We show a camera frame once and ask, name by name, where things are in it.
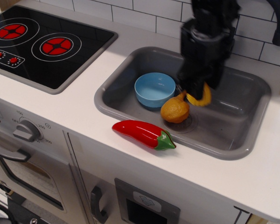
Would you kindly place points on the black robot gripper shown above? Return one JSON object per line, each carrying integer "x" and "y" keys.
{"x": 204, "y": 53}

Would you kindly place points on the yellow toy corn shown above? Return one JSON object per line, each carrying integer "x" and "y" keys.
{"x": 204, "y": 101}

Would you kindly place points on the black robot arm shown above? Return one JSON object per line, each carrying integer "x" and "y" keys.
{"x": 221, "y": 12}

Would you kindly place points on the grey toy sink basin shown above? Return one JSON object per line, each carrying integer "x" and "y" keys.
{"x": 226, "y": 129}

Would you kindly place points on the light blue plastic bowl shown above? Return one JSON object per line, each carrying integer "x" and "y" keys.
{"x": 154, "y": 89}

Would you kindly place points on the toy chicken drumstick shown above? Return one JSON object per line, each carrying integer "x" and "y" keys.
{"x": 175, "y": 110}

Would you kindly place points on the red toy chili pepper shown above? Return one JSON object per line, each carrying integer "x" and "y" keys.
{"x": 148, "y": 134}

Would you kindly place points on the grey dishwasher panel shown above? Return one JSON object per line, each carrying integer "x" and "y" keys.
{"x": 139, "y": 207}

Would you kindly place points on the black toy stovetop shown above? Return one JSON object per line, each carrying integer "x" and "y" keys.
{"x": 45, "y": 51}

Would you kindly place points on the grey oven knob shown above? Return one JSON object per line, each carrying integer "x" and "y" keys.
{"x": 27, "y": 131}

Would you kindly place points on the toy oven door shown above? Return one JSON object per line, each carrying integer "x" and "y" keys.
{"x": 44, "y": 179}

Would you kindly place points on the grey cabinet door handle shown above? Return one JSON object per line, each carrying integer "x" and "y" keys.
{"x": 99, "y": 215}

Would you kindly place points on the grey oven door handle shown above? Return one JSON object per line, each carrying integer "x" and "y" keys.
{"x": 19, "y": 155}

